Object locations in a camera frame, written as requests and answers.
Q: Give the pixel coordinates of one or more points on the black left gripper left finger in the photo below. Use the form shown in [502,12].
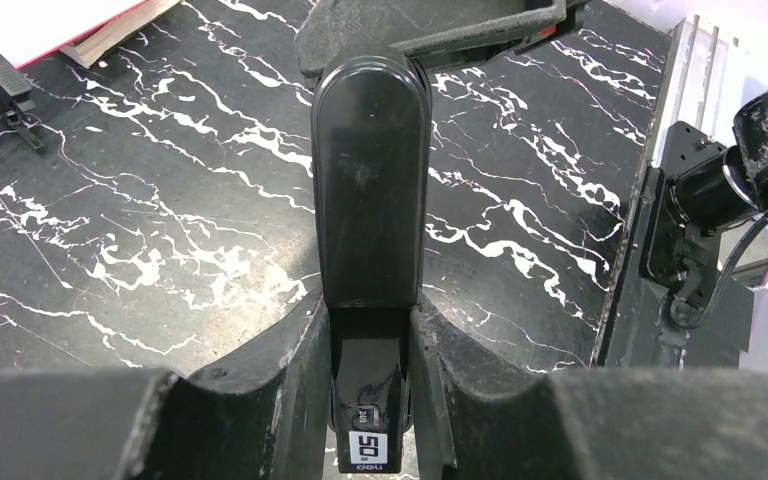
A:
[256,413]

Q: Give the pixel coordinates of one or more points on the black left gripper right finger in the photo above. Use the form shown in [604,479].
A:
[477,416]

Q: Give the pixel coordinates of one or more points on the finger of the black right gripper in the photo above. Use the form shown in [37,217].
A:
[440,35]

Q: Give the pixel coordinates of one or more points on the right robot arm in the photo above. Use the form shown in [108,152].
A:
[695,200]

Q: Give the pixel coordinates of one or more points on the brown Three Days book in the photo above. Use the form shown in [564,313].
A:
[91,48]

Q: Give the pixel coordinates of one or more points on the black whiteboard stand foot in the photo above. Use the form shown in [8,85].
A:
[15,102]

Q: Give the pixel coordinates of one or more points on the pink framed whiteboard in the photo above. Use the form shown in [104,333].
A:
[32,29]

